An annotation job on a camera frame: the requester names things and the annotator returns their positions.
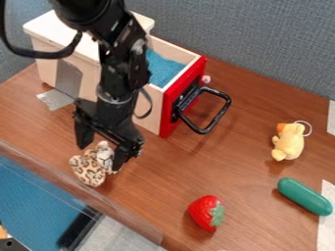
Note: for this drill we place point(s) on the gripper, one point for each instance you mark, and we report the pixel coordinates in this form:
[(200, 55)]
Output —
[(107, 117)]

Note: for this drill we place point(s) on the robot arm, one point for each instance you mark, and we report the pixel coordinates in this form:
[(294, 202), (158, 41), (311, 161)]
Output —
[(118, 49)]

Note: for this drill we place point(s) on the red toy strawberry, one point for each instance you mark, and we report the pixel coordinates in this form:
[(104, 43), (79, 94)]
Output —
[(207, 212)]

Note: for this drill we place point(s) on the spotted plush toy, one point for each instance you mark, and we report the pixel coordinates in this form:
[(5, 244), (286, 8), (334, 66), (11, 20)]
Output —
[(93, 163)]

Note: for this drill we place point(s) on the green toy cucumber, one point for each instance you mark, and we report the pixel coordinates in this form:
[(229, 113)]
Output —
[(304, 196)]

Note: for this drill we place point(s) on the drawer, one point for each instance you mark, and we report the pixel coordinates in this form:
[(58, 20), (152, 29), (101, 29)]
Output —
[(174, 85)]

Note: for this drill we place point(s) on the yellow plush duck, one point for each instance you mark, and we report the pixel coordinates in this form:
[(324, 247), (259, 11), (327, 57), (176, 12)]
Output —
[(288, 142)]

